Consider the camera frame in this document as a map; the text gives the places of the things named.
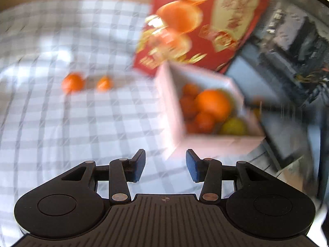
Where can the white checked bed sheet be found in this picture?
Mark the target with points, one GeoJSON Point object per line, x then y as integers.
{"type": "Point", "coordinates": [77, 123]}

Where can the mandarin orange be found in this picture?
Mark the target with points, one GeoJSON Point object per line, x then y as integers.
{"type": "Point", "coordinates": [104, 83]}
{"type": "Point", "coordinates": [213, 104]}
{"type": "Point", "coordinates": [190, 90]}
{"type": "Point", "coordinates": [191, 128]}
{"type": "Point", "coordinates": [204, 122]}
{"type": "Point", "coordinates": [73, 82]}
{"type": "Point", "coordinates": [187, 106]}

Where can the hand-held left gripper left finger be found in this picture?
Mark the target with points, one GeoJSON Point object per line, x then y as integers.
{"type": "Point", "coordinates": [138, 167]}

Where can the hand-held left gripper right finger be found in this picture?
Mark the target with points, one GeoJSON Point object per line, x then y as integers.
{"type": "Point", "coordinates": [192, 166]}

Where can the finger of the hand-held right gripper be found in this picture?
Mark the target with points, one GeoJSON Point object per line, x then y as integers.
{"type": "Point", "coordinates": [270, 107]}

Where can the pink cardboard box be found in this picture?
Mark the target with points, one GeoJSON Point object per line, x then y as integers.
{"type": "Point", "coordinates": [169, 103]}

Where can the grey panel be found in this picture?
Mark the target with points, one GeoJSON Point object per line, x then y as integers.
{"type": "Point", "coordinates": [246, 74]}

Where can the red printed carton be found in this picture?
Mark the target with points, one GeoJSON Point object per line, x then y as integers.
{"type": "Point", "coordinates": [218, 25]}

